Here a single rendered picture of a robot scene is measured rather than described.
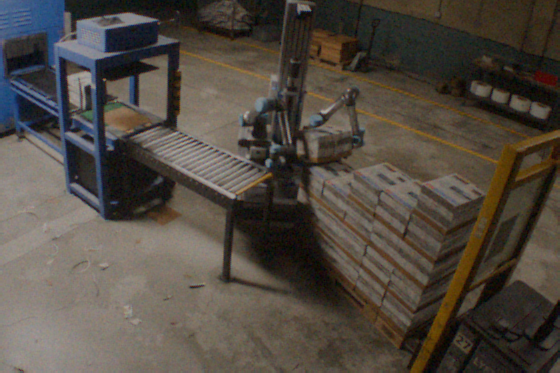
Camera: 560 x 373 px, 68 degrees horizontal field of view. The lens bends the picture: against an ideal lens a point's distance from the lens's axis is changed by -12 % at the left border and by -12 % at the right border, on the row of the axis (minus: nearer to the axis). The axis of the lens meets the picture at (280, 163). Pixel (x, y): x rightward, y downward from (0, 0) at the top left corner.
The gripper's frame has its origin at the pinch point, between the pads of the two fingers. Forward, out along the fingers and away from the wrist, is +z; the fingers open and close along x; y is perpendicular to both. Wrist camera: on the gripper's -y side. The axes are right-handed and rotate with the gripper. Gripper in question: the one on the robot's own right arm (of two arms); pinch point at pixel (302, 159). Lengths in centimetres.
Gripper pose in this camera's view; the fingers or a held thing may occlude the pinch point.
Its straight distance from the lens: 395.8
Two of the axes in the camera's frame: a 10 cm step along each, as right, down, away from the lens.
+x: -5.7, -2.0, 8.0
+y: -0.3, -9.6, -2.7
